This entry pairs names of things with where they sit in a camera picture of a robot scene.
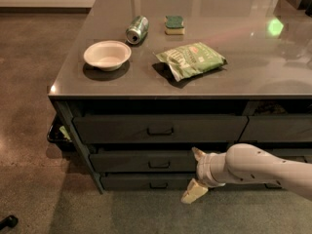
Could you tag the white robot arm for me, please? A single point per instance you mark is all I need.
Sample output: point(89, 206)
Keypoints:
point(246, 164)

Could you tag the green soda can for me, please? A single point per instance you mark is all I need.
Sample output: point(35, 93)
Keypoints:
point(137, 30)

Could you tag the green chip bag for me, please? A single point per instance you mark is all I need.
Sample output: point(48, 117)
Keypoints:
point(191, 60)

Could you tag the grey drawer cabinet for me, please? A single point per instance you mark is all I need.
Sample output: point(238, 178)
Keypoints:
point(147, 81)

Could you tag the black object on floor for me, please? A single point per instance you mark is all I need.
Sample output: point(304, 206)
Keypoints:
point(9, 221)

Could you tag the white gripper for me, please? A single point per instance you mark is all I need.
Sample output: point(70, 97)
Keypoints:
point(203, 168)

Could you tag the green yellow sponge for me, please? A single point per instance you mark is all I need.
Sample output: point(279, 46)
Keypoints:
point(174, 25)

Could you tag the black bin beside cabinet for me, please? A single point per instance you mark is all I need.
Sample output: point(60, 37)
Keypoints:
point(55, 136)

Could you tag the white paper bowl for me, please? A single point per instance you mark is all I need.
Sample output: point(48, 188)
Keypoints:
point(107, 55)

